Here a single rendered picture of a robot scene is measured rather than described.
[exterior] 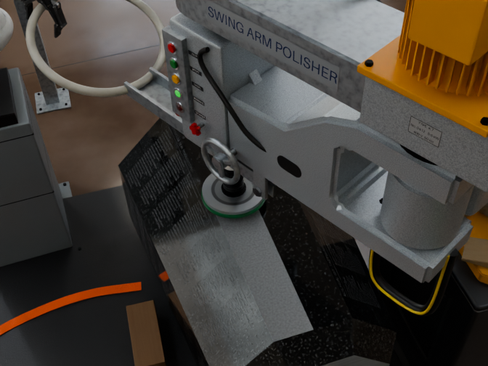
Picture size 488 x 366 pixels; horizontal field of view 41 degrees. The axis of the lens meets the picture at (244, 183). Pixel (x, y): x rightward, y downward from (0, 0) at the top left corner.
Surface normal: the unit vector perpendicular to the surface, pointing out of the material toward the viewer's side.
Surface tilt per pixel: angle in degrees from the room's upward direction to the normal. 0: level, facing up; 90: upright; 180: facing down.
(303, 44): 90
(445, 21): 90
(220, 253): 45
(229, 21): 90
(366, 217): 0
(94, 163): 0
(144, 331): 0
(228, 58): 90
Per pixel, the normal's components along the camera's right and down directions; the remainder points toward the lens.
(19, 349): -0.03, -0.69
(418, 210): -0.42, 0.66
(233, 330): -0.68, -0.30
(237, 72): 0.71, 0.50
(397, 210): -0.79, 0.46
